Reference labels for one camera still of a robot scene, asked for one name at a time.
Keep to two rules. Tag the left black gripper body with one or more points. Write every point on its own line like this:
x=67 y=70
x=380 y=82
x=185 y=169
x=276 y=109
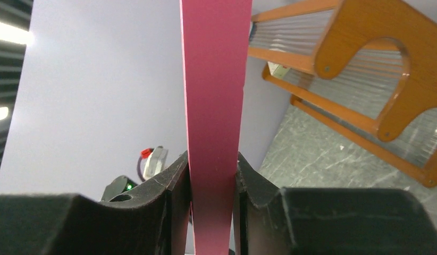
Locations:
x=119 y=185

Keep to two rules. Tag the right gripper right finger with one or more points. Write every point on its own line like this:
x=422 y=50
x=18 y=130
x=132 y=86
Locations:
x=272 y=220

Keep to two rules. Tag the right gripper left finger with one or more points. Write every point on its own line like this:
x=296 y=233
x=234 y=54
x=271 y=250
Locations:
x=151 y=218

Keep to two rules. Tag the small white carton box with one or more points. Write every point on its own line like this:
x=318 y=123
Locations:
x=277 y=70

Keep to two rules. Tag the wooden three-tier shelf rack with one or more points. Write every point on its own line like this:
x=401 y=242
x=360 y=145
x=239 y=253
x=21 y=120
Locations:
x=366 y=69

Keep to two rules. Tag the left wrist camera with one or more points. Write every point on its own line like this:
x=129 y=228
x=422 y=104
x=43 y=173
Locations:
x=151 y=162

